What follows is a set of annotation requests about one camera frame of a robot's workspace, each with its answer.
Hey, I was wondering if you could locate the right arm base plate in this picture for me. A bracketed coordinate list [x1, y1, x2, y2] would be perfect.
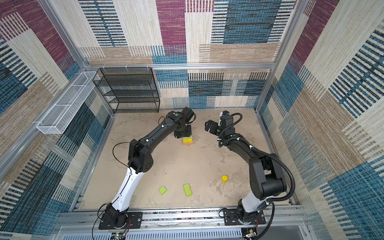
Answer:
[218, 208, 266, 226]

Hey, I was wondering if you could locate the black mesh wire shelf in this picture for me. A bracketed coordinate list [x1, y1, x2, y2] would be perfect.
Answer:
[93, 67, 160, 114]

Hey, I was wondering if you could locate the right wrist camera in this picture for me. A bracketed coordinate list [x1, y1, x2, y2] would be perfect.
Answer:
[219, 111, 243, 136]

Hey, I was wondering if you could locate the yellow cylinder block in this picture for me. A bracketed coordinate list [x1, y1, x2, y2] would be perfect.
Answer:
[222, 175, 228, 183]

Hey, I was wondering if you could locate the white mesh wall basket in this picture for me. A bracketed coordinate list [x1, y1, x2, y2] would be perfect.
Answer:
[37, 72, 96, 135]

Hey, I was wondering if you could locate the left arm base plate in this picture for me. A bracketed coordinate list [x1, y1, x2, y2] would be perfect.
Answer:
[98, 212, 143, 231]

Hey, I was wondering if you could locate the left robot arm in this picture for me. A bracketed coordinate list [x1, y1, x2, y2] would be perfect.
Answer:
[98, 107, 196, 231]

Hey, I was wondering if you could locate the natural wood block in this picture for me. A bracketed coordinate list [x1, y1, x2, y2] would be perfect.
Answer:
[182, 141, 194, 146]

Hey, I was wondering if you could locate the aluminium front rail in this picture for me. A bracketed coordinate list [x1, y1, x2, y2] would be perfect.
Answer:
[50, 205, 316, 240]

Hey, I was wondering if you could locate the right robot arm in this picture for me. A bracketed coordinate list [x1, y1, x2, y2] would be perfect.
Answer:
[205, 116, 296, 225]

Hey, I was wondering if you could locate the small green block tilted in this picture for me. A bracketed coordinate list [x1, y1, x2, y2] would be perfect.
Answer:
[159, 186, 167, 195]

